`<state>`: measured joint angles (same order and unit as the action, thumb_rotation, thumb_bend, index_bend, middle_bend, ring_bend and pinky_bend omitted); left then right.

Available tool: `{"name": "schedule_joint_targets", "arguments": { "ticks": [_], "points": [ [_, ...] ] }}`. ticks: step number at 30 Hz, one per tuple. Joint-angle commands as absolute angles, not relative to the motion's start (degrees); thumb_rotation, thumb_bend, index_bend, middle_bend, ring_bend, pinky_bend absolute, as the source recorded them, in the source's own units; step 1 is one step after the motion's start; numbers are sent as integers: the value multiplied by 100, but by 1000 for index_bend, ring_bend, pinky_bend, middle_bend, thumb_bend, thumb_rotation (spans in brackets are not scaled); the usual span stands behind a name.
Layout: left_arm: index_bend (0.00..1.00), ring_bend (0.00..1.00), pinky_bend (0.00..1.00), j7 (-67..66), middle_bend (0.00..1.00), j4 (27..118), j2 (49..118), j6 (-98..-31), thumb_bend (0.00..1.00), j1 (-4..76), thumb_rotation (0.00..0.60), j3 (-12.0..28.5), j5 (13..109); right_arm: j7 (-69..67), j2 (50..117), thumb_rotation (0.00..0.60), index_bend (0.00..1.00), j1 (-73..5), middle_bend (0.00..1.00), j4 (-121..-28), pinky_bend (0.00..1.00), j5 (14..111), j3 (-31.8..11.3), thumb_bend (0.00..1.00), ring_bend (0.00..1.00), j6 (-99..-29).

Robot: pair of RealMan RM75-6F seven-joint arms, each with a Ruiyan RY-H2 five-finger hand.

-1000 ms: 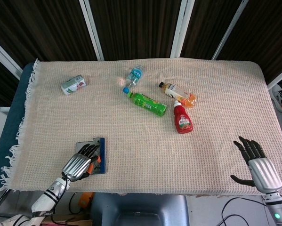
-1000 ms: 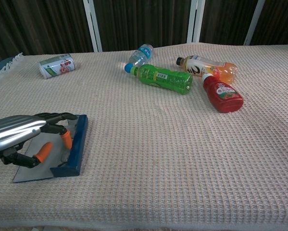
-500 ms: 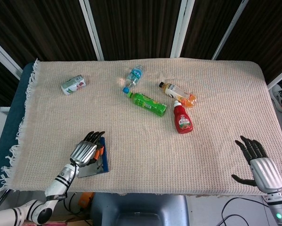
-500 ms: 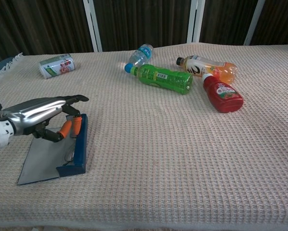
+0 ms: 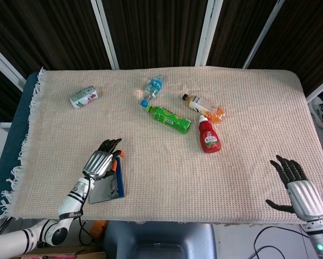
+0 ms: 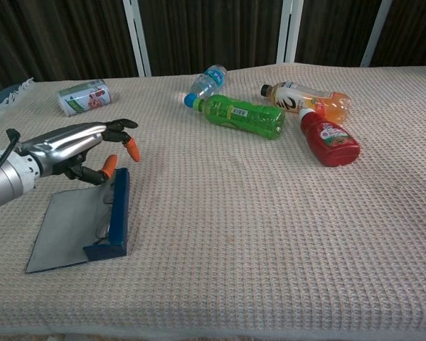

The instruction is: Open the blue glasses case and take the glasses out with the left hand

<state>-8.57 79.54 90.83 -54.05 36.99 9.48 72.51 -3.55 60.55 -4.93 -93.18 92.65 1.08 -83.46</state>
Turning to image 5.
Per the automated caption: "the white green drink can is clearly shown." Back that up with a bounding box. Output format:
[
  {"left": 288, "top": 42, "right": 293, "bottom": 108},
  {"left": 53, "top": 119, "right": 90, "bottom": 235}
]
[{"left": 69, "top": 85, "right": 100, "bottom": 110}]

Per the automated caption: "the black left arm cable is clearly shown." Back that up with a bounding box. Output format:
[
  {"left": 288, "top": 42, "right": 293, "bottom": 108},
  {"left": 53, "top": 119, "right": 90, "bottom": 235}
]
[{"left": 79, "top": 175, "right": 94, "bottom": 216}]

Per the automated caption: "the clear water bottle blue cap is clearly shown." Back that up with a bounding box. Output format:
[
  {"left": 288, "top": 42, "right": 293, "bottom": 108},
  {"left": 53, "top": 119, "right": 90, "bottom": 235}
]
[{"left": 140, "top": 75, "right": 166, "bottom": 108}]

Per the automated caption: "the green tea bottle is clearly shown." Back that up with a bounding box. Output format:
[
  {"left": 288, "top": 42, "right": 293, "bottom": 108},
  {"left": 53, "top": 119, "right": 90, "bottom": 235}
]
[{"left": 145, "top": 105, "right": 191, "bottom": 134}]

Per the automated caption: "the brown cardboard box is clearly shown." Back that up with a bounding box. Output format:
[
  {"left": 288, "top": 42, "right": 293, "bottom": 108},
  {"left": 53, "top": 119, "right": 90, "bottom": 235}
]
[{"left": 12, "top": 246, "right": 107, "bottom": 259}]

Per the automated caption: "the orange device under table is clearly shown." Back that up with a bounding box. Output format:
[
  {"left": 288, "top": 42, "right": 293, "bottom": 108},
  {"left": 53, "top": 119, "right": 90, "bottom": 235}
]
[{"left": 90, "top": 220, "right": 108, "bottom": 241}]

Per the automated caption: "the silver box with blue edge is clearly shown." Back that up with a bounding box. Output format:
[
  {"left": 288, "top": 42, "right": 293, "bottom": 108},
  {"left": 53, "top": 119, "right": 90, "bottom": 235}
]
[{"left": 88, "top": 156, "right": 126, "bottom": 205}]

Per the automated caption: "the black floor cable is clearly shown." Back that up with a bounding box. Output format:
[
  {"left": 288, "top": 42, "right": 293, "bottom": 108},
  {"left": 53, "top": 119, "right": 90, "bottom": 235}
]
[{"left": 253, "top": 226, "right": 310, "bottom": 259}]

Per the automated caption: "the white partition frame post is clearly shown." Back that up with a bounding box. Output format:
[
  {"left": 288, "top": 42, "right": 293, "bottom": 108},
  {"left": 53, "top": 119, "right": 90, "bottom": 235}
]
[
  {"left": 306, "top": 74, "right": 323, "bottom": 104},
  {"left": 91, "top": 0, "right": 120, "bottom": 70},
  {"left": 0, "top": 40, "right": 26, "bottom": 84},
  {"left": 195, "top": 0, "right": 223, "bottom": 67},
  {"left": 243, "top": 0, "right": 286, "bottom": 70}
]

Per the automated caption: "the beige waffle tablecloth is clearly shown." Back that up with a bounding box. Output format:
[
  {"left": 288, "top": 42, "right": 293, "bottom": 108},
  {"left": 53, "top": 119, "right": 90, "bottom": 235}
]
[{"left": 0, "top": 66, "right": 323, "bottom": 226}]

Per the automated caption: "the black looped cable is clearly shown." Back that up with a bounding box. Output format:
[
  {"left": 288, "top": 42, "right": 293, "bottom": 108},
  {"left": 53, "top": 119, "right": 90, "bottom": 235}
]
[{"left": 79, "top": 215, "right": 97, "bottom": 246}]

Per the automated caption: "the orange juice bottle black cap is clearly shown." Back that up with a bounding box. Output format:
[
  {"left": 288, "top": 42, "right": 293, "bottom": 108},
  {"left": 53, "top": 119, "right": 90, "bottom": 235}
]
[{"left": 181, "top": 93, "right": 226, "bottom": 125}]

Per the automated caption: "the grey blue chair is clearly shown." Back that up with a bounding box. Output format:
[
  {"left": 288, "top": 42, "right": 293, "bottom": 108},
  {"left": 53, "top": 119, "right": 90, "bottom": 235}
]
[{"left": 103, "top": 221, "right": 217, "bottom": 259}]

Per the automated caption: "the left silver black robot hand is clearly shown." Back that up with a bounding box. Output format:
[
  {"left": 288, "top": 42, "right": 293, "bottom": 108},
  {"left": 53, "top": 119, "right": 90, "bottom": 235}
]
[{"left": 82, "top": 138, "right": 125, "bottom": 181}]

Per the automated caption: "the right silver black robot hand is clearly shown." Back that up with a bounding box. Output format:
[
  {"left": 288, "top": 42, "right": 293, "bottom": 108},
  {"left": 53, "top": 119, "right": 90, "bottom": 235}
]
[{"left": 265, "top": 154, "right": 323, "bottom": 223}]

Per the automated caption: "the red ketchup bottle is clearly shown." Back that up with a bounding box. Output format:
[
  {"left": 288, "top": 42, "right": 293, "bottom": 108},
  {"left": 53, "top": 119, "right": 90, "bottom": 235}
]
[{"left": 198, "top": 114, "right": 222, "bottom": 154}]

